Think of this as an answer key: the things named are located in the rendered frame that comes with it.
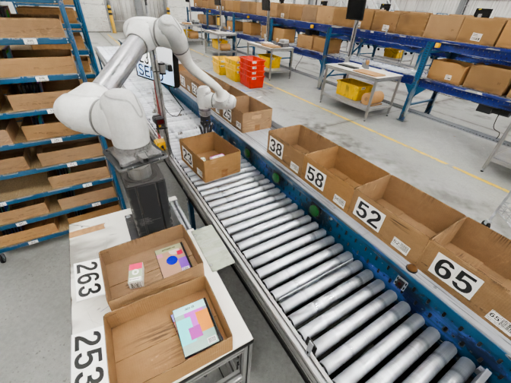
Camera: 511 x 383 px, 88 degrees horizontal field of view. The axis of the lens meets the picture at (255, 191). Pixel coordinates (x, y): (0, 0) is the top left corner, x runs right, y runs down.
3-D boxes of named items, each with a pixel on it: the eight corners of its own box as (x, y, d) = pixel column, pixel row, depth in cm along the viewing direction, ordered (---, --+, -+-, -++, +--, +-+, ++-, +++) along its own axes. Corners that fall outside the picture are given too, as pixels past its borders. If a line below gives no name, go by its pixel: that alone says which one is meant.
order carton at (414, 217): (345, 213, 141) (353, 188, 131) (381, 198, 154) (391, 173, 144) (414, 266, 115) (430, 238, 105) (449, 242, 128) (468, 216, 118)
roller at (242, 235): (227, 241, 145) (226, 234, 143) (300, 212, 169) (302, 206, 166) (231, 247, 142) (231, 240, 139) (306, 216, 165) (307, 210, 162)
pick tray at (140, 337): (109, 328, 100) (102, 314, 94) (206, 288, 116) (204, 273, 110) (119, 412, 80) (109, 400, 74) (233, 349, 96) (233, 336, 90)
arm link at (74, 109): (83, 117, 102) (35, 109, 105) (106, 144, 116) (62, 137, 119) (162, 10, 137) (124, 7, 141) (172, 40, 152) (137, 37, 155)
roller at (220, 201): (204, 207, 168) (204, 201, 165) (272, 186, 191) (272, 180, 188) (207, 212, 164) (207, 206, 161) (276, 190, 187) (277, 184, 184)
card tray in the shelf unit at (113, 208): (71, 227, 224) (66, 219, 218) (68, 207, 245) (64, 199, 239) (122, 213, 243) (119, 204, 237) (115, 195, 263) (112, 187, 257)
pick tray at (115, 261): (103, 266, 123) (97, 251, 117) (184, 237, 140) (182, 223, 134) (113, 318, 103) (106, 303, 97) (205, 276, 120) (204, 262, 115)
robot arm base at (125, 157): (125, 172, 108) (122, 159, 104) (106, 150, 120) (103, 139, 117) (166, 158, 118) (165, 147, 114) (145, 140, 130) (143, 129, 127)
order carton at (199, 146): (181, 159, 206) (178, 139, 196) (214, 150, 221) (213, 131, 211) (205, 183, 181) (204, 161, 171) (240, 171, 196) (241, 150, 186)
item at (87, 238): (70, 228, 145) (68, 224, 143) (176, 199, 170) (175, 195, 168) (78, 445, 76) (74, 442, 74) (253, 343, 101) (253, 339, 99)
